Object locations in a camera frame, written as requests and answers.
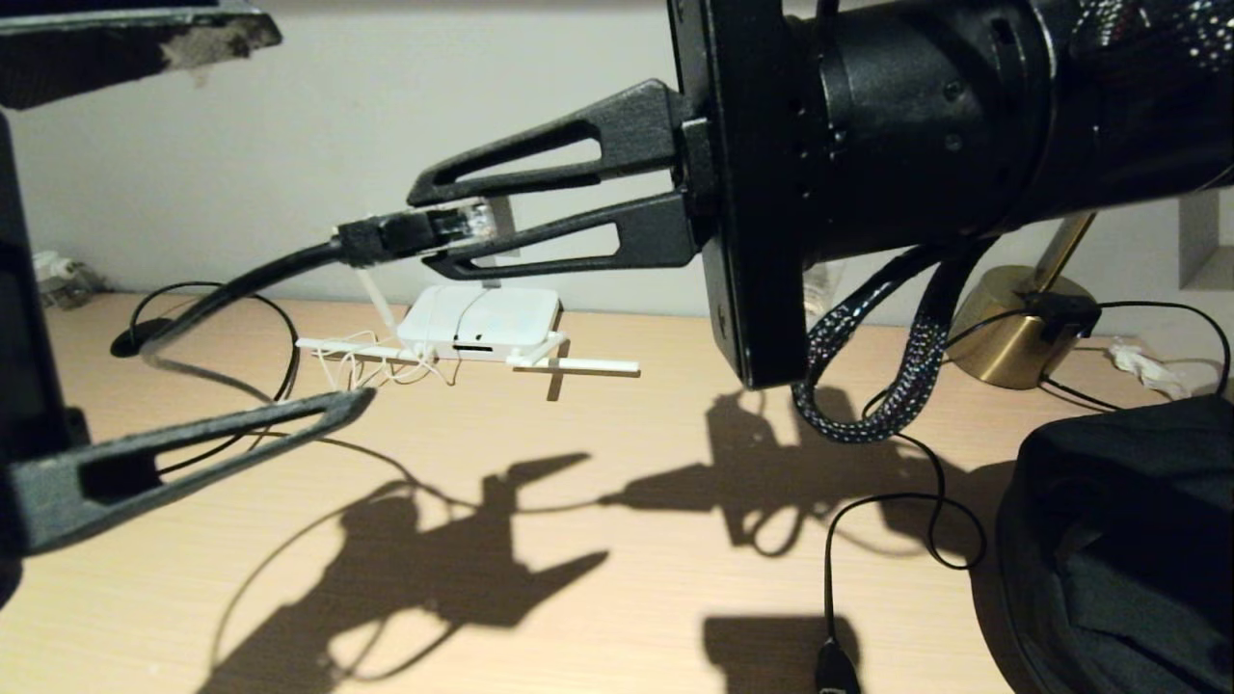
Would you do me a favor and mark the small grey glass jar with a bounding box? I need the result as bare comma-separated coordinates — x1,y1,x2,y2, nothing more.
48,268,105,311

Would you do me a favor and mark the black lamp power cable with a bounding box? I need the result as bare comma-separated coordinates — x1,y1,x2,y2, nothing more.
815,307,1037,694

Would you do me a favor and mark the black lamp cord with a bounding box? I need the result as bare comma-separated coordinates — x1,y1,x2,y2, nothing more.
1036,376,1090,411

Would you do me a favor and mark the grey wall socket plate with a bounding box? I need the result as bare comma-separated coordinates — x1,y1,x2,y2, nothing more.
487,196,520,259

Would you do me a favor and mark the brass desk lamp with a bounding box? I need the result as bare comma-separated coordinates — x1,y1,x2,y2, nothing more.
945,212,1100,391

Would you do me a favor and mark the black box on lamp base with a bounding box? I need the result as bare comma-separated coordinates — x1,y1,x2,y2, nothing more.
1012,289,1100,343

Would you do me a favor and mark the thin black cable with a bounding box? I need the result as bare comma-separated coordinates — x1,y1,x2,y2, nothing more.
1094,301,1230,398

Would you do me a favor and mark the black ethernet cable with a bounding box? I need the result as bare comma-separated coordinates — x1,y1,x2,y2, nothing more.
111,198,498,473

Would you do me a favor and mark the white router with antennas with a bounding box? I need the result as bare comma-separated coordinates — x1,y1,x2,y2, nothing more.
297,268,641,379

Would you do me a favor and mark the black braided sleeve cable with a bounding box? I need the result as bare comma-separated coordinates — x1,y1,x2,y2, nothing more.
791,0,1234,446

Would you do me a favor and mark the black fabric bag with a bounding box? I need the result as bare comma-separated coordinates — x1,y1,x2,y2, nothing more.
996,393,1234,694

